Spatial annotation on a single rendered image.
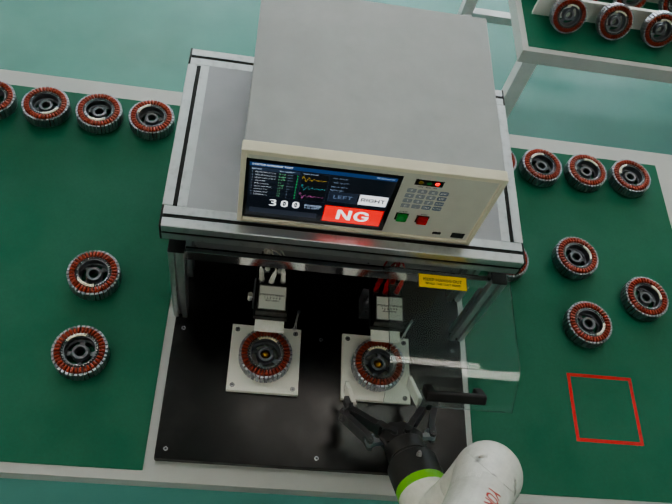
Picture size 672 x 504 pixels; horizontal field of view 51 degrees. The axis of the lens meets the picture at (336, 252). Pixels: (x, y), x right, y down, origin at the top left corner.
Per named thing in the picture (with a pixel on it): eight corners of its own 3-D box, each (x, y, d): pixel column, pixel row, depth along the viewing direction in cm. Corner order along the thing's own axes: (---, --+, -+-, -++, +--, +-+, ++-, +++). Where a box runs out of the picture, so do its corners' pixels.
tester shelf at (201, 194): (516, 275, 135) (526, 263, 131) (159, 238, 127) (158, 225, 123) (496, 104, 158) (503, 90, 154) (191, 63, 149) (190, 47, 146)
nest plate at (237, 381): (297, 397, 147) (297, 395, 146) (225, 391, 145) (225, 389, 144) (300, 331, 155) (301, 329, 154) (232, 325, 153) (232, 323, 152)
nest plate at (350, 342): (409, 405, 150) (410, 403, 149) (340, 400, 148) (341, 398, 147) (407, 341, 158) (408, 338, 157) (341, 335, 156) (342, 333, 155)
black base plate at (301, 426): (466, 480, 146) (469, 478, 144) (154, 460, 138) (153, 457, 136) (452, 282, 170) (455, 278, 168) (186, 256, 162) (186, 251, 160)
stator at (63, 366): (115, 372, 146) (113, 365, 143) (59, 388, 142) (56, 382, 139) (103, 325, 150) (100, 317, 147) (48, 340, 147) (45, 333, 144)
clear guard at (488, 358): (511, 413, 128) (524, 403, 122) (382, 403, 125) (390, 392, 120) (495, 259, 144) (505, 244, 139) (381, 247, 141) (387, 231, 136)
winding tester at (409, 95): (469, 245, 132) (509, 181, 114) (236, 220, 126) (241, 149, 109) (456, 91, 151) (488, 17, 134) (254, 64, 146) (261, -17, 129)
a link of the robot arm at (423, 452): (451, 462, 120) (400, 468, 118) (439, 508, 126) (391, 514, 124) (438, 436, 125) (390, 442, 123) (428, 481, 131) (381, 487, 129)
